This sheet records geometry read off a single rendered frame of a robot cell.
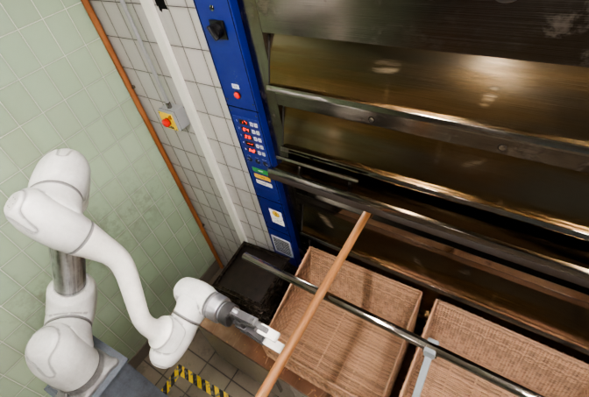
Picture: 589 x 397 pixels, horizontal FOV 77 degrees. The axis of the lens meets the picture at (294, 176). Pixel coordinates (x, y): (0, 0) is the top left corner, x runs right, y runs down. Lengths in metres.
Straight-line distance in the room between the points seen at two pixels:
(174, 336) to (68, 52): 1.21
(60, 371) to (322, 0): 1.37
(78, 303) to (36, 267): 0.54
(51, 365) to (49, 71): 1.09
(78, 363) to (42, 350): 0.12
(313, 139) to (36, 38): 1.13
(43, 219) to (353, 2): 0.92
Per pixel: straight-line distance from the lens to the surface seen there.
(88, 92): 1.91
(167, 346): 1.35
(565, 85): 1.01
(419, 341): 1.26
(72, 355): 1.52
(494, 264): 1.44
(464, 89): 1.02
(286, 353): 1.22
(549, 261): 1.15
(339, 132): 1.27
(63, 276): 1.48
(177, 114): 1.75
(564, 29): 0.94
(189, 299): 1.36
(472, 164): 1.16
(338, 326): 1.91
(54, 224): 1.07
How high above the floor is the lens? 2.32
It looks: 42 degrees down
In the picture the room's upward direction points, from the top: 12 degrees counter-clockwise
